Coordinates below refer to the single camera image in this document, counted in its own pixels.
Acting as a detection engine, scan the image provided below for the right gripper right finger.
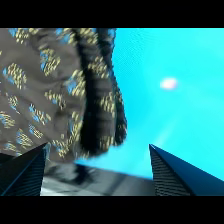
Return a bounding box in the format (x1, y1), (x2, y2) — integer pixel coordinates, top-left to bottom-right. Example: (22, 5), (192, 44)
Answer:
(148, 143), (224, 197)

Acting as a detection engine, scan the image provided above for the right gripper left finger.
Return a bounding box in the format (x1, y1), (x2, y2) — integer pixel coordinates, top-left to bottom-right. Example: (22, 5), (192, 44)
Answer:
(0, 142), (49, 197)

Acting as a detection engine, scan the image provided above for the brown patterned garment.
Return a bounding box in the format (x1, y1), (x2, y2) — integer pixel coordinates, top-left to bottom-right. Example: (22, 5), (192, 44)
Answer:
(0, 27), (128, 164)

